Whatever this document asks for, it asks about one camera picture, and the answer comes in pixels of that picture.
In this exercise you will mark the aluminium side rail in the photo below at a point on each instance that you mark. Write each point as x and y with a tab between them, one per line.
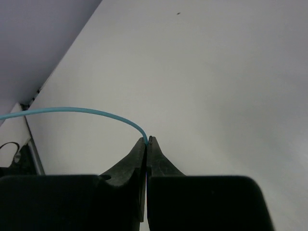
32	146

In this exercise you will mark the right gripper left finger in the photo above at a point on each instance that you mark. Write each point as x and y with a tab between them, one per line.
111	201

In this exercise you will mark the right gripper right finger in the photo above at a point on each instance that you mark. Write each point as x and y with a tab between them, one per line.
176	202

